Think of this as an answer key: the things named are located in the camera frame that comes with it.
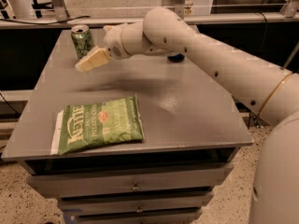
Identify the green Kettle chips bag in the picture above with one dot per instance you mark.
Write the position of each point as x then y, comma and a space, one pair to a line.
87, 126

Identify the middle grey drawer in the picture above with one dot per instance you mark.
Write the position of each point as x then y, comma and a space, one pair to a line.
136, 203

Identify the grey drawer cabinet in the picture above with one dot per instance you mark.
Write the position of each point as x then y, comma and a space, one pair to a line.
137, 141

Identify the bottom grey drawer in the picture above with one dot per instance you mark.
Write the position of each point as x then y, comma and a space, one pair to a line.
172, 216

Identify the blue Pepsi can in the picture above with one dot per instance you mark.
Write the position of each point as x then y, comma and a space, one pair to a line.
178, 58

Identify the green soda can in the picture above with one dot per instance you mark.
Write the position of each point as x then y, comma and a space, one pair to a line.
82, 39

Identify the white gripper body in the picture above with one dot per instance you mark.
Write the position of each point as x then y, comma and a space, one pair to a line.
113, 41

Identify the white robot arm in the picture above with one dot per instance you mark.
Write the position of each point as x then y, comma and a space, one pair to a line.
268, 90

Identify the grey drawer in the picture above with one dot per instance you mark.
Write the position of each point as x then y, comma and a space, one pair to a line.
136, 203
172, 216
128, 181

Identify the grey metal rail frame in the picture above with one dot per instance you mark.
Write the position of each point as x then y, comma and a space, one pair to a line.
102, 12

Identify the top grey drawer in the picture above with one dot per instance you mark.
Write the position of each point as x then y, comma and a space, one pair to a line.
128, 181

